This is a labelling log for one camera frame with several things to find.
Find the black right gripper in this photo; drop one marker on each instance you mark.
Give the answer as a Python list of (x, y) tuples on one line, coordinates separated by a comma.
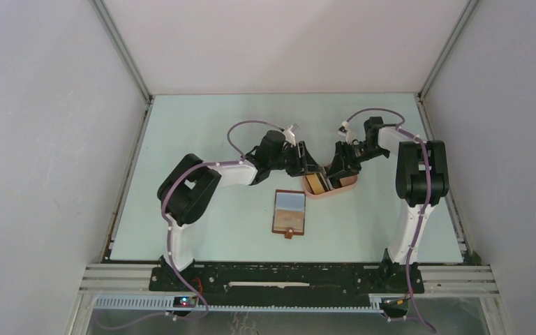
[(341, 165)]

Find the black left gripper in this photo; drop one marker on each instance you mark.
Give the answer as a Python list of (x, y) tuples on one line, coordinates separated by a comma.
[(305, 165)]

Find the pink plastic tray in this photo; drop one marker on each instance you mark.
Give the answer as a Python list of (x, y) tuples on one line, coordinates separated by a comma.
[(330, 187)]

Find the brown leather card holder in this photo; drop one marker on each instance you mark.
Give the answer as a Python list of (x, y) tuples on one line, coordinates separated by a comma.
[(289, 213)]

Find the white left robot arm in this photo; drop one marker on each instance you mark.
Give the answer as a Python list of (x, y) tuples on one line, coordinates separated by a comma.
[(187, 191)]

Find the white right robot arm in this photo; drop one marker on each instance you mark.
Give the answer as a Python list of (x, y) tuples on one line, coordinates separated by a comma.
[(422, 178)]

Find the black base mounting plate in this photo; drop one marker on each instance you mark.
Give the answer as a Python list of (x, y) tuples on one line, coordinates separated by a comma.
[(330, 283)]

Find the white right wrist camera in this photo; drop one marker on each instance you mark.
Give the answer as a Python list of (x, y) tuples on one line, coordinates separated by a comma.
[(349, 135)]

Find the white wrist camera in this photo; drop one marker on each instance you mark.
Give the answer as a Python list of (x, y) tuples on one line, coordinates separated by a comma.
[(349, 135), (289, 133)]

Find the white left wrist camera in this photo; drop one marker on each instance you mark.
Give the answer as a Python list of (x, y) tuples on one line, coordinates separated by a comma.
[(289, 133)]

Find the aluminium frame rail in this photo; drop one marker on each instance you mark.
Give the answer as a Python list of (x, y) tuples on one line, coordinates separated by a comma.
[(438, 281)]

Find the white cable duct strip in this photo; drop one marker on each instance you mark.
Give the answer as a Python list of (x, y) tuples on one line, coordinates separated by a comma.
[(171, 303)]

